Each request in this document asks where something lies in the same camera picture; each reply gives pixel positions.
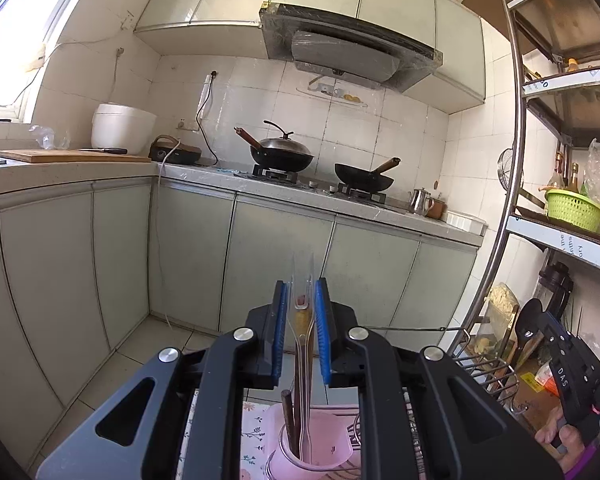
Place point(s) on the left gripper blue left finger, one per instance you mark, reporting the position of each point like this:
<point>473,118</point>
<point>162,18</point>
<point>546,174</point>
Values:
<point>276,330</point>

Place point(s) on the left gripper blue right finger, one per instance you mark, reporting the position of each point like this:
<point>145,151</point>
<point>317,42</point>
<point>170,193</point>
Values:
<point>329,342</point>

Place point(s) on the clear plastic spoon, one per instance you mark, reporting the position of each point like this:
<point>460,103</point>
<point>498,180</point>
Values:
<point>301,310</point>

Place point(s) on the light brown wooden chopstick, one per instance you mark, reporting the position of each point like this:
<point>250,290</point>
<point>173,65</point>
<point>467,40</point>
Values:
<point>290,422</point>

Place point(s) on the dark gold-tipped chopstick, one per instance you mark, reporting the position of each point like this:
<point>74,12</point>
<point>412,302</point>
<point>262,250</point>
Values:
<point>297,417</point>

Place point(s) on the kitchen knife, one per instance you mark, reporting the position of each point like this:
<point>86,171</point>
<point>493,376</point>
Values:
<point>110,151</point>

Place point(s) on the person's right hand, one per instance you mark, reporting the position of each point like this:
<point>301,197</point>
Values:
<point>568,435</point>

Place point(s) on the orange snack packet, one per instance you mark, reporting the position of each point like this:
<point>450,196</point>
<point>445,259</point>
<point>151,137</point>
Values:
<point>544,377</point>

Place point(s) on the cardboard box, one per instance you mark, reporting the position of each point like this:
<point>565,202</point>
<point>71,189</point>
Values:
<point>518,392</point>

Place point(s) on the gas stove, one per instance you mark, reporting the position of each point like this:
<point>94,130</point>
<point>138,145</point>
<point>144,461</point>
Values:
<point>340,189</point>

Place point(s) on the pink plastic cup left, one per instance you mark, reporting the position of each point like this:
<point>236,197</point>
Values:
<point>334,448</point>

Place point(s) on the black blender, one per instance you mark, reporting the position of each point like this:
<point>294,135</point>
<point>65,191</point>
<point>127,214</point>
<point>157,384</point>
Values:
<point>554,288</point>

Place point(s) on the clear container with vegetables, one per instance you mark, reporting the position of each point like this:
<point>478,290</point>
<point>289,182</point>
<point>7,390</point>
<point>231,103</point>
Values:
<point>495,335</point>

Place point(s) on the floral tablecloth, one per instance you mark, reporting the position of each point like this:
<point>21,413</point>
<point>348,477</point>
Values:
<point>251,452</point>

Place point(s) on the black wok with lid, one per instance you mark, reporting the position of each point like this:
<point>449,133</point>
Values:
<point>279,153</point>

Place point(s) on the black frying pan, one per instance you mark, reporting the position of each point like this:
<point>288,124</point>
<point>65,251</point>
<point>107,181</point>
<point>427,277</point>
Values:
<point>370,181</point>

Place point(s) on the steel kettle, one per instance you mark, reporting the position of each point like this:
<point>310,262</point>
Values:
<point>421,202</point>

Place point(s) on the brown ceramic pot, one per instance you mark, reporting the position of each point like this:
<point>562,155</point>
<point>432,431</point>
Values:
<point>436,209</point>

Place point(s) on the green plastic basket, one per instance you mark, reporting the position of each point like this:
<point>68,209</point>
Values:
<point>573,208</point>

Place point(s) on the black induction cooker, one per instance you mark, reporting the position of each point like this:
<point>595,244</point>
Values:
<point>169,149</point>

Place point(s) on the white rice cooker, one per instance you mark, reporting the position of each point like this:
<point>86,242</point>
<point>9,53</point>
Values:
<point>120,126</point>

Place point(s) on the range hood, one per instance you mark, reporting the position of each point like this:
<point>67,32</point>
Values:
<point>336,45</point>

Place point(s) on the wooden cutting board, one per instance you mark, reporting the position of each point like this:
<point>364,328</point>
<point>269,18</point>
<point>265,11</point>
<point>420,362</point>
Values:
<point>52,156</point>

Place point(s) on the metal shelf rack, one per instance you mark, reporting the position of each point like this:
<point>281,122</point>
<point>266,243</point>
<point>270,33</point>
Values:
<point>469,183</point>

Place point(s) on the steel wire utensil rack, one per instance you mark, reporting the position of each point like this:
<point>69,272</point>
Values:
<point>421,413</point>

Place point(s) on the wall spice shelf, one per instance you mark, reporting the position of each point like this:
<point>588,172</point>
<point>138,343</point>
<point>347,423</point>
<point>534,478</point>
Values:
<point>319,89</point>

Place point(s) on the wire strainer ladle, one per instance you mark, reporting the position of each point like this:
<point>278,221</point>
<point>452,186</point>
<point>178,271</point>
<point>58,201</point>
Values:
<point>505,168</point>

